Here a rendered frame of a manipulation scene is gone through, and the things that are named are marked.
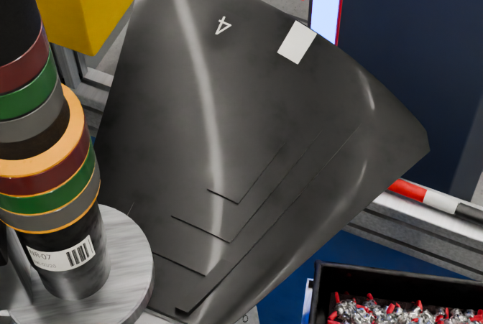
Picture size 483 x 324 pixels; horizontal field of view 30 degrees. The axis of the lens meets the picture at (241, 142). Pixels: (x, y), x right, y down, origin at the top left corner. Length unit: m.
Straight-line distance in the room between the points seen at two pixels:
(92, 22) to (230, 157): 0.34
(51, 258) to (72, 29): 0.51
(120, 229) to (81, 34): 0.45
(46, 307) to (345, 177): 0.23
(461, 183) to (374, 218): 0.41
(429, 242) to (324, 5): 0.32
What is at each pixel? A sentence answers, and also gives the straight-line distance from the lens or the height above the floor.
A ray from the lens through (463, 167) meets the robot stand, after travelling 1.30.
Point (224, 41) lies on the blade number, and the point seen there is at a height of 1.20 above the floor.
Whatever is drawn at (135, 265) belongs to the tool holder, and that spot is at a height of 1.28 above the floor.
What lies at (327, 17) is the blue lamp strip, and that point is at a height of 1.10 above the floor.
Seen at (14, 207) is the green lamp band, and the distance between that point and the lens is 0.33.
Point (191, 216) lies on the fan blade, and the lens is 0.53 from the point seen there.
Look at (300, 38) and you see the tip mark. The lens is 0.62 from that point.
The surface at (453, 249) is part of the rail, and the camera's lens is 0.95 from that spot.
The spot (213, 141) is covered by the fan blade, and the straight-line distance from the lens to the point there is 0.56.
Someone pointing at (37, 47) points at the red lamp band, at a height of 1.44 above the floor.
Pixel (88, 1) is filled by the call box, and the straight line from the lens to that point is 0.84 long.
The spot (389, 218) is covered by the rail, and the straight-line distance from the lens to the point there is 0.95.
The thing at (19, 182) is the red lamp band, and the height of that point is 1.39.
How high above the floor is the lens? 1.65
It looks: 56 degrees down
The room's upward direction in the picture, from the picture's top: 1 degrees counter-clockwise
